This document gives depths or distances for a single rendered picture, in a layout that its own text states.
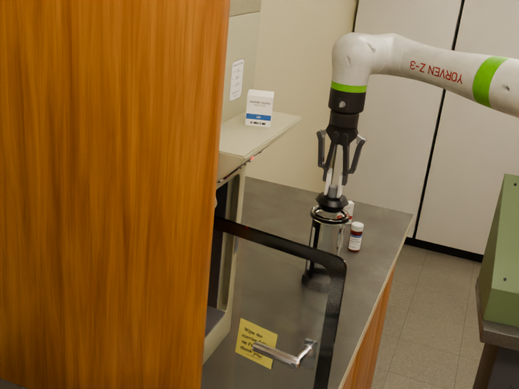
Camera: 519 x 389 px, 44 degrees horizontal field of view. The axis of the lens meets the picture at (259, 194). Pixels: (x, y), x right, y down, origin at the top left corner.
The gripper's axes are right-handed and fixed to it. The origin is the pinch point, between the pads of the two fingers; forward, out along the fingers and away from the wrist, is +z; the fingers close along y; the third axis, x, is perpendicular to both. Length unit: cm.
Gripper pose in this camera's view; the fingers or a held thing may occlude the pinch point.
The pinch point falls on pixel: (334, 183)
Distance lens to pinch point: 174.5
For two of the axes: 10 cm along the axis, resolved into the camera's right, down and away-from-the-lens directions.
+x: 3.5, -3.2, 8.8
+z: -0.9, 9.2, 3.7
